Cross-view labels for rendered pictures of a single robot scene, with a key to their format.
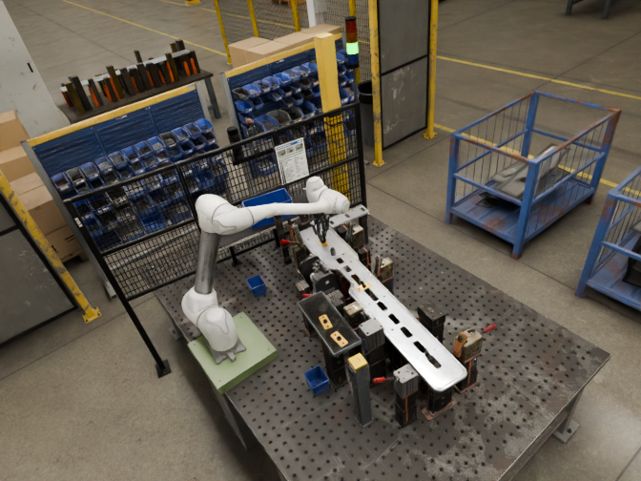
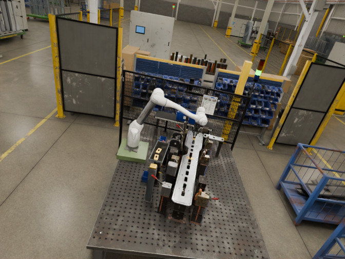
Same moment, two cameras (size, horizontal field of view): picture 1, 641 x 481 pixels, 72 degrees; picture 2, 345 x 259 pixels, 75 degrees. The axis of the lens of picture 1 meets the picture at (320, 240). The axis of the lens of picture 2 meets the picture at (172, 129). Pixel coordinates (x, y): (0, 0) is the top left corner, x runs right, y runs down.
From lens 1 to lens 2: 1.04 m
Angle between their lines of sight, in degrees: 25
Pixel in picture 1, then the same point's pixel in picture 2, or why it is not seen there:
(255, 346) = (140, 153)
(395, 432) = (152, 211)
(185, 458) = (97, 181)
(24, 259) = (110, 90)
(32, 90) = (164, 51)
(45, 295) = (108, 107)
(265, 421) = (119, 174)
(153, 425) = (99, 165)
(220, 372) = (122, 151)
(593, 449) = not seen: outside the picture
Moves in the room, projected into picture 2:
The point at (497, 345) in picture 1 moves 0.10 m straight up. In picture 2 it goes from (225, 222) to (228, 215)
